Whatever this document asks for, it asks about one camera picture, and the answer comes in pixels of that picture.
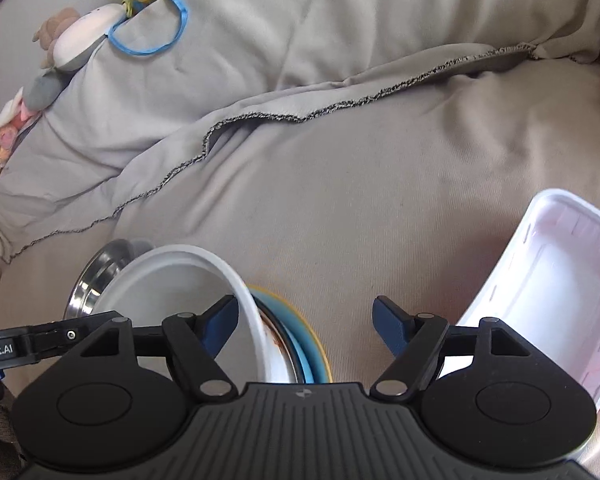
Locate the blue enamel bowl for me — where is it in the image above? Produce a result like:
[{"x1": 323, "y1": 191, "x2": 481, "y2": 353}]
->
[{"x1": 253, "y1": 295, "x2": 315, "y2": 385}]

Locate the stainless steel bowl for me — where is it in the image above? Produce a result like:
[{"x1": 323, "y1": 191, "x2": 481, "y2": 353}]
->
[{"x1": 64, "y1": 238, "x2": 155, "y2": 320}]

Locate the white red plastic tray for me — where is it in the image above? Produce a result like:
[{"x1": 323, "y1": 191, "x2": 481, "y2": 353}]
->
[{"x1": 458, "y1": 188, "x2": 600, "y2": 408}]

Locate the brown teddy bear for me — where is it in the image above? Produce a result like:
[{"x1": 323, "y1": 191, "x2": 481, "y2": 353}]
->
[{"x1": 32, "y1": 8, "x2": 81, "y2": 68}]

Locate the grey round plush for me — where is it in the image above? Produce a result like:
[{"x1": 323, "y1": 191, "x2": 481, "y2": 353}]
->
[{"x1": 22, "y1": 70, "x2": 72, "y2": 112}]

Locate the pink white plush toy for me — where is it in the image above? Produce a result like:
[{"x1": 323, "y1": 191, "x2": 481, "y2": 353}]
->
[{"x1": 0, "y1": 88, "x2": 41, "y2": 168}]

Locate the grey bed sheet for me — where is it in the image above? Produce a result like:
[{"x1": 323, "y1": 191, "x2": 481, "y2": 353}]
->
[{"x1": 0, "y1": 0, "x2": 600, "y2": 384}]

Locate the blue strap loop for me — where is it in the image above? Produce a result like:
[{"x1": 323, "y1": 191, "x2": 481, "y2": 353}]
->
[{"x1": 107, "y1": 0, "x2": 192, "y2": 58}]

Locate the white plastic cup bowl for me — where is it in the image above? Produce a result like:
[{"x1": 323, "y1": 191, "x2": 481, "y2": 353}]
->
[{"x1": 92, "y1": 244, "x2": 277, "y2": 387}]

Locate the white grey plush cushion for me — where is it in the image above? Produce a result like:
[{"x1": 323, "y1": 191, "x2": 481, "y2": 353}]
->
[{"x1": 52, "y1": 3, "x2": 125, "y2": 73}]

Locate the white bowl yellow rim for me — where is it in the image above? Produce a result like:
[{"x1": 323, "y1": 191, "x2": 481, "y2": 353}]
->
[{"x1": 249, "y1": 285, "x2": 334, "y2": 384}]

